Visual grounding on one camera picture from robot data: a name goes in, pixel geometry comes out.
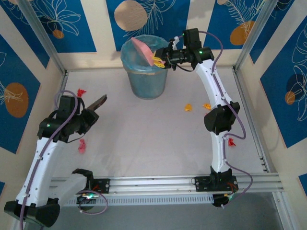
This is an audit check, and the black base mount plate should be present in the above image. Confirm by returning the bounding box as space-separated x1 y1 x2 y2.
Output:
66 177 111 195
194 176 238 193

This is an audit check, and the thin black gripper wire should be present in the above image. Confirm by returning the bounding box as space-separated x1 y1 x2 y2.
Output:
175 64 196 72
66 133 84 144

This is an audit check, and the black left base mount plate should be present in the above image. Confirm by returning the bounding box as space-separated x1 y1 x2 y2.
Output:
66 177 111 195

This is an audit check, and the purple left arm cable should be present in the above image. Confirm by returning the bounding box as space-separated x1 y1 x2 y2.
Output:
20 90 109 230

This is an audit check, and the aluminium frame post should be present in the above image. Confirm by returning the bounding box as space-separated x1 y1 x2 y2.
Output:
16 0 68 76
234 0 285 74

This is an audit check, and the blue plastic bin liner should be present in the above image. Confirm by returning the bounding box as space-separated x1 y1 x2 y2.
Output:
120 34 174 75

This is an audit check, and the pink paper scrap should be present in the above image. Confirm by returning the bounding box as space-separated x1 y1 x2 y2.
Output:
78 138 87 154

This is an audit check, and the dark brown hand brush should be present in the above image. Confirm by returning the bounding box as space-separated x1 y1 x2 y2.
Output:
85 94 108 113

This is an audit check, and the grey mesh waste bin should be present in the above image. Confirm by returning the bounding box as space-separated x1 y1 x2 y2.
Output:
120 34 174 99

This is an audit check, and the aluminium mounting rail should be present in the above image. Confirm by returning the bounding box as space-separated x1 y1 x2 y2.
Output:
21 172 286 199

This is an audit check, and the left controller board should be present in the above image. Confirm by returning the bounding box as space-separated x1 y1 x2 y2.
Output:
76 193 97 212

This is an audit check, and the thin black right gripper wire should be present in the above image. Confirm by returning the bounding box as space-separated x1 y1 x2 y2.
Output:
175 64 196 72

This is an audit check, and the right controller board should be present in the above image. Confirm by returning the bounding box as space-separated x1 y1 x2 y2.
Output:
212 193 237 209

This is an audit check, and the controller board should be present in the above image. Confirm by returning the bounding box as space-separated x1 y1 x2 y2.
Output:
212 193 237 209
76 193 97 212

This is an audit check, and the grey slotted cable duct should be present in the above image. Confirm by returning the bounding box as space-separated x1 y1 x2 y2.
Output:
30 193 214 208

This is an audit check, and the pink plastic dustpan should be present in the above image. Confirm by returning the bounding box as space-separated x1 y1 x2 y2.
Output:
130 36 155 67

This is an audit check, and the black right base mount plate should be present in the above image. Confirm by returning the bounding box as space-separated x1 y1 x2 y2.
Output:
194 176 238 193

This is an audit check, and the thin black left gripper wire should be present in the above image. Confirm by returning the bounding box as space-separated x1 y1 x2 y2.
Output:
66 133 84 144

